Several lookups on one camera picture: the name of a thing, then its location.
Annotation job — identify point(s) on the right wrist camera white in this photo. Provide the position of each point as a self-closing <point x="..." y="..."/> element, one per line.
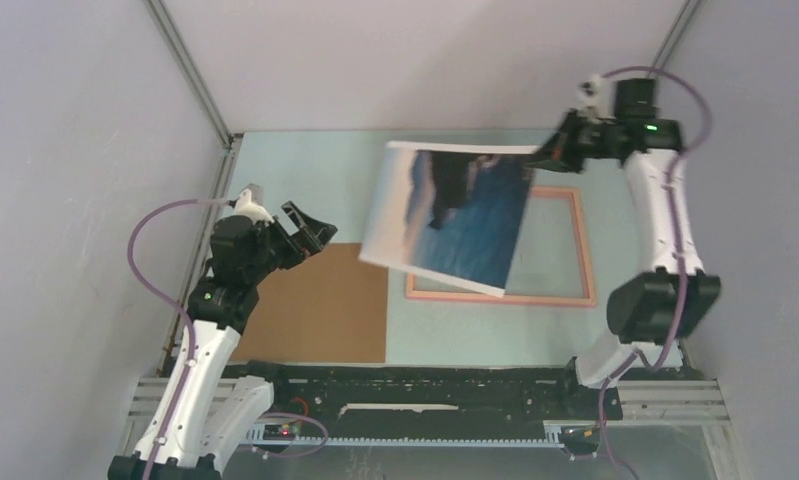
<point x="592" y="99"/>

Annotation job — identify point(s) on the small circuit board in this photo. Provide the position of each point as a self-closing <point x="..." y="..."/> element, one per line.
<point x="280" y="432"/>

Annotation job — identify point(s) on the brown backing board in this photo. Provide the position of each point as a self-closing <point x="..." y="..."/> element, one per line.
<point x="330" y="309"/>

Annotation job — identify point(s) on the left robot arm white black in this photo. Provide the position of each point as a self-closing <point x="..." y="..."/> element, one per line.
<point x="186" y="439"/>

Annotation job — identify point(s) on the left corner metal post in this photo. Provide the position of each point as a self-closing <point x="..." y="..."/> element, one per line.
<point x="184" y="60"/>

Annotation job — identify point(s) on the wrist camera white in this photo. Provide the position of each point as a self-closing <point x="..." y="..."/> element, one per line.
<point x="592" y="99"/>
<point x="248" y="203"/>

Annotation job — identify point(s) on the corner metal post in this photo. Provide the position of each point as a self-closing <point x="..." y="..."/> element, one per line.
<point x="184" y="60"/>
<point x="670" y="40"/>

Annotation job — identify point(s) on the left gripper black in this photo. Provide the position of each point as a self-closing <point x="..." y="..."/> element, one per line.
<point x="301" y="244"/>

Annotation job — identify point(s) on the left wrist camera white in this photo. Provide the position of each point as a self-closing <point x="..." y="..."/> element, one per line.
<point x="248" y="203"/>

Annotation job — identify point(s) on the right corner metal post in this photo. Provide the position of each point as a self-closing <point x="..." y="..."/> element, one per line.
<point x="670" y="40"/>

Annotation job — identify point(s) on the pink wooden picture frame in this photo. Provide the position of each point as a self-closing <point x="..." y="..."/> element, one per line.
<point x="551" y="267"/>

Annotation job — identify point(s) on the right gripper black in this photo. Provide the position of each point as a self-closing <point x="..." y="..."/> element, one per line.
<point x="556" y="154"/>

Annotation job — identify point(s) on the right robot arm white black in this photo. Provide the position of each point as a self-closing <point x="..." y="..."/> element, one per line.
<point x="672" y="292"/>

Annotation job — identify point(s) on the white cable duct strip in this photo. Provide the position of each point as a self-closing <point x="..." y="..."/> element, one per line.
<point x="255" y="437"/>

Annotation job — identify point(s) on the landscape photo print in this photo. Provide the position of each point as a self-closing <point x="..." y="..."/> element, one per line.
<point x="414" y="175"/>

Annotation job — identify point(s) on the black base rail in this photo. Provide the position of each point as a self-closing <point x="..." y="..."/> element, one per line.
<point x="436" y="403"/>

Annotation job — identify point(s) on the aluminium frame rails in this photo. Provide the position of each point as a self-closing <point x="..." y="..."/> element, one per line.
<point x="696" y="403"/>

